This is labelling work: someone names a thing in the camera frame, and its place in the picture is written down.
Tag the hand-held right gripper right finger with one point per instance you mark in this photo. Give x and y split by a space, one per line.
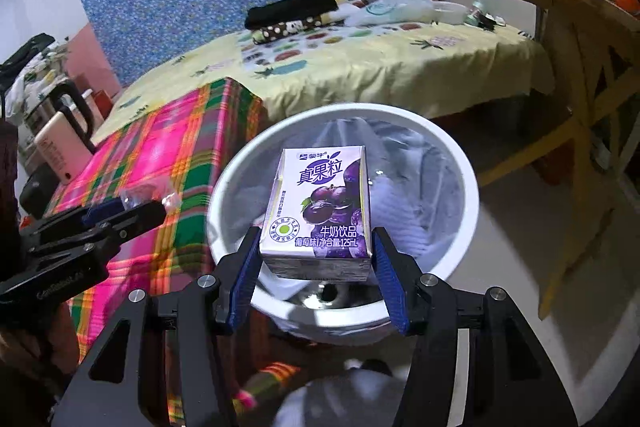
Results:
387 277

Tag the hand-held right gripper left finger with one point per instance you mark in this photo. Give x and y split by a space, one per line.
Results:
245 277

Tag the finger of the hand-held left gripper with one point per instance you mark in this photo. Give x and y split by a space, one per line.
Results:
102 212
140 217

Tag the clear plastic wrapper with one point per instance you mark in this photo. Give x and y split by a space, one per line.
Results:
150 197

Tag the white trash bin with liner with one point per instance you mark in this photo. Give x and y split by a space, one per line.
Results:
225 232

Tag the purple grape milk carton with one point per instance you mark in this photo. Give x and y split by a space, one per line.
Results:
320 207

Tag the person's left hand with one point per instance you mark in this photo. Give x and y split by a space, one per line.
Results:
35 347

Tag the pink green plaid tablecloth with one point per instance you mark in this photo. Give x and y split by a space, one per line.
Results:
150 157

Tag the black bag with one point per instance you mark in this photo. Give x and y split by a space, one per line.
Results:
35 197

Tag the pineapple print bedding bundle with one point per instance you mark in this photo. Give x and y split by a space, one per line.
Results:
30 77

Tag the black clothing bundle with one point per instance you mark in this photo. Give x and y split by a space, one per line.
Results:
25 52

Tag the bed with yellow sheet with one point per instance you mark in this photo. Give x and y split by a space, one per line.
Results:
375 62

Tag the white fruit print cloth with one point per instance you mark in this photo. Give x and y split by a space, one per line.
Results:
290 49

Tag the brown polka dot cloth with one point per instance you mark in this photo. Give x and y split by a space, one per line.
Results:
285 29

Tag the black folded clothing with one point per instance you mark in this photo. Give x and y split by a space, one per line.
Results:
290 9

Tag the white plastic bag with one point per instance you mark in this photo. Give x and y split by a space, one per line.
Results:
395 7

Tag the white bowl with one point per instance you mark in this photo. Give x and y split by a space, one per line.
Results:
447 9

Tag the small green bottle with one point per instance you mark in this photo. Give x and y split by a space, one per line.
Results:
477 12

